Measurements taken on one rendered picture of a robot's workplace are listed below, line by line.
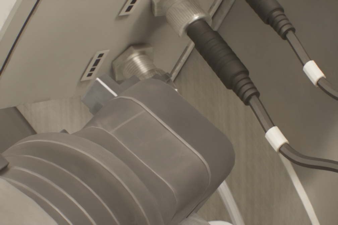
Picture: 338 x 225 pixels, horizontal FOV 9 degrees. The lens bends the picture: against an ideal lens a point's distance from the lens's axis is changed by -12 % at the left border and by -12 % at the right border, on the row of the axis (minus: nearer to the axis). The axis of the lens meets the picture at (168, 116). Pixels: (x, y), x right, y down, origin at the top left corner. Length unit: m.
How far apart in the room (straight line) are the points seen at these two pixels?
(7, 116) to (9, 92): 0.14
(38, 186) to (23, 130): 0.29
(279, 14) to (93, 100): 0.08
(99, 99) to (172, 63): 0.10
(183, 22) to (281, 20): 0.05
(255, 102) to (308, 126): 0.04
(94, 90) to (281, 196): 0.10
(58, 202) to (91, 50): 0.18
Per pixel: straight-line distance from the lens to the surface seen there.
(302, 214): 0.85
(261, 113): 0.82
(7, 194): 0.65
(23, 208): 0.65
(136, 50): 0.86
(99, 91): 0.80
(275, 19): 0.80
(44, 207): 0.67
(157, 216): 0.72
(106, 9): 0.83
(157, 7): 0.85
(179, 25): 0.84
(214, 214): 0.89
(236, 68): 0.82
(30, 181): 0.68
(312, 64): 0.79
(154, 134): 0.76
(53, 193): 0.68
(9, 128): 0.97
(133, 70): 0.86
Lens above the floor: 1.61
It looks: 6 degrees down
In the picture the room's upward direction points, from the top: 3 degrees counter-clockwise
